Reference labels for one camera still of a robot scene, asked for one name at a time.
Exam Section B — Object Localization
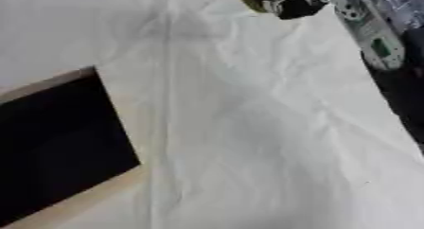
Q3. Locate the tan cardboard box black inside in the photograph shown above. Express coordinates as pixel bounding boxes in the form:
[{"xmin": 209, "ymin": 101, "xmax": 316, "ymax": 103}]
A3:
[{"xmin": 0, "ymin": 65, "xmax": 150, "ymax": 229}]

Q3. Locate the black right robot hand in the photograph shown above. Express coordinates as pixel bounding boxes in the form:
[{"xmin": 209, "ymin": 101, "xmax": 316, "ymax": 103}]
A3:
[{"xmin": 259, "ymin": 0, "xmax": 333, "ymax": 21}]

